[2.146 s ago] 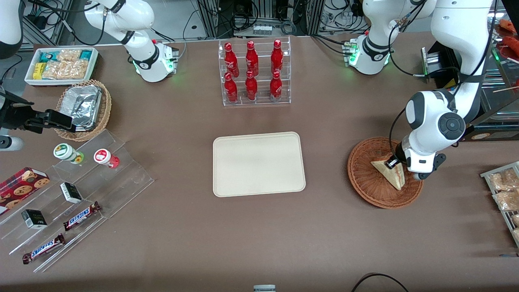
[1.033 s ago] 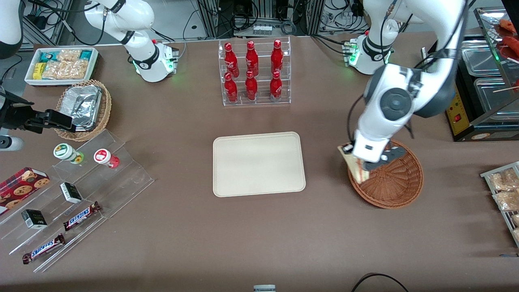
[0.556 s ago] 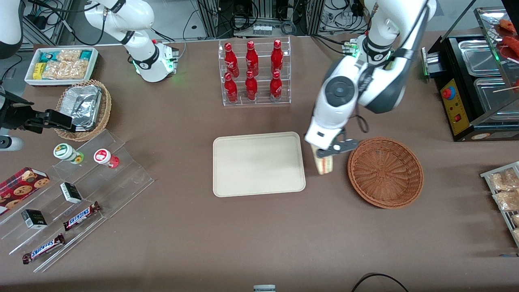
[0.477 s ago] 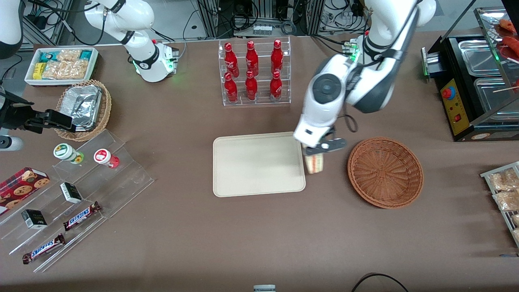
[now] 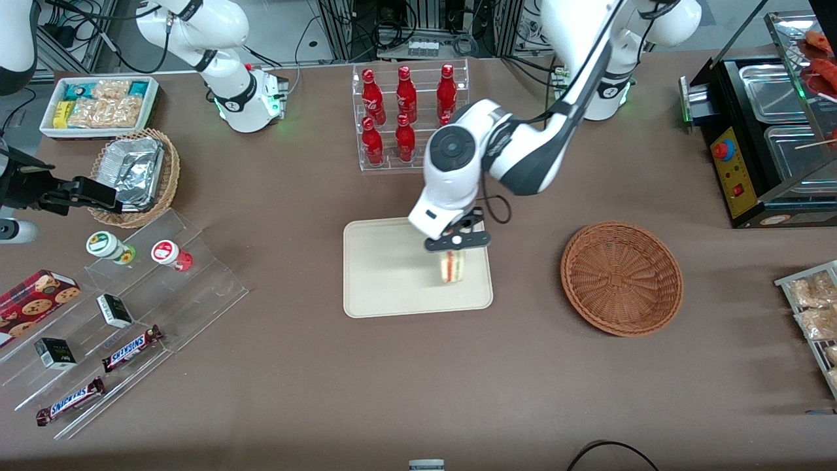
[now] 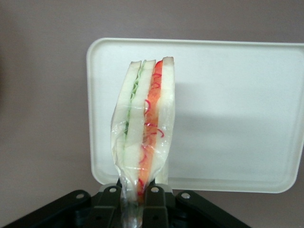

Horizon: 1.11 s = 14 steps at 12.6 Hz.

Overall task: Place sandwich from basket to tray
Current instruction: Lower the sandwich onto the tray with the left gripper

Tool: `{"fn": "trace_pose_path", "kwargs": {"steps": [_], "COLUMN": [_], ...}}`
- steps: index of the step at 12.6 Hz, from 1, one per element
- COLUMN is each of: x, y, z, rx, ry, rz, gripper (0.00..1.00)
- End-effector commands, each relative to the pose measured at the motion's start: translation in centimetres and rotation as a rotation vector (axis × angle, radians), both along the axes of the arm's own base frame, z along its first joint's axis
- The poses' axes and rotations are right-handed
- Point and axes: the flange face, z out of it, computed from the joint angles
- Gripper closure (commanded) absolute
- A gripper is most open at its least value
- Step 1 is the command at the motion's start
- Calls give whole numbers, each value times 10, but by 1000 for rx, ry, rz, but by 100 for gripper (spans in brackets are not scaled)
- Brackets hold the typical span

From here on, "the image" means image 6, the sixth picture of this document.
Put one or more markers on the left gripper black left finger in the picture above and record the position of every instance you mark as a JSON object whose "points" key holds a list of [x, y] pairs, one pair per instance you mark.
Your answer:
{"points": [[107, 206]]}

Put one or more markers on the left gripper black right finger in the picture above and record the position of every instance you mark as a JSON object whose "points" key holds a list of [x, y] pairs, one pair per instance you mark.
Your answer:
{"points": [[156, 206]]}

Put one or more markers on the triangular sandwich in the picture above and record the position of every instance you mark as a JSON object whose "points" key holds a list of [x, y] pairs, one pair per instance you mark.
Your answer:
{"points": [[152, 107]]}

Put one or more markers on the cream plastic tray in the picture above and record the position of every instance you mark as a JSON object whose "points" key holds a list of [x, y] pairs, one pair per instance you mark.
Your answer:
{"points": [[237, 118]]}

